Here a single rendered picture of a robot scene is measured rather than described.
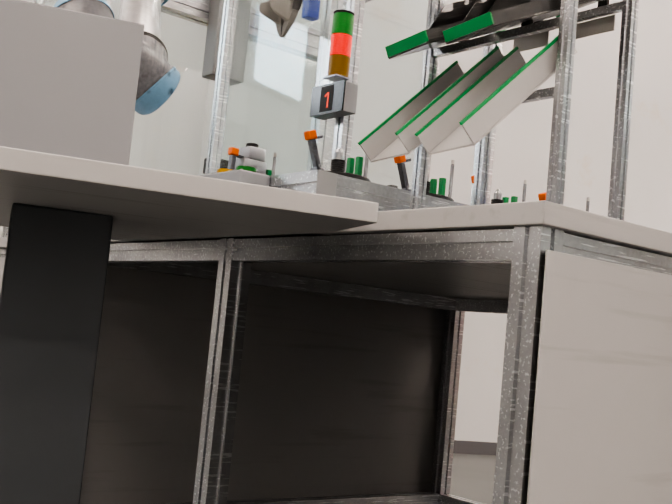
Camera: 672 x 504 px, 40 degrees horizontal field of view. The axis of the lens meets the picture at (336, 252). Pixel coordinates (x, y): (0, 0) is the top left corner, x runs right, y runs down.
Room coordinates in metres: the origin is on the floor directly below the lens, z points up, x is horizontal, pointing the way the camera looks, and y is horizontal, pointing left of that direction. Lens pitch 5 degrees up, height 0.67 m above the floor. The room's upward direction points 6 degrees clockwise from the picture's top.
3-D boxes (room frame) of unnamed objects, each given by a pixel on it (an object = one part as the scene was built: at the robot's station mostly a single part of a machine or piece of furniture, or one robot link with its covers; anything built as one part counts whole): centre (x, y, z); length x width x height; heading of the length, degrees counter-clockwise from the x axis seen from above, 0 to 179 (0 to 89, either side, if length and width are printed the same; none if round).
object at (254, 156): (2.16, 0.21, 1.06); 0.08 x 0.04 x 0.07; 128
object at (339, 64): (2.11, 0.03, 1.29); 0.05 x 0.05 x 0.05
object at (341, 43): (2.11, 0.03, 1.34); 0.05 x 0.05 x 0.05
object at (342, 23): (2.11, 0.03, 1.39); 0.05 x 0.05 x 0.05
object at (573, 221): (2.17, -0.34, 0.85); 1.50 x 1.41 x 0.03; 38
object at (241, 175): (1.82, 0.23, 0.93); 0.21 x 0.07 x 0.06; 38
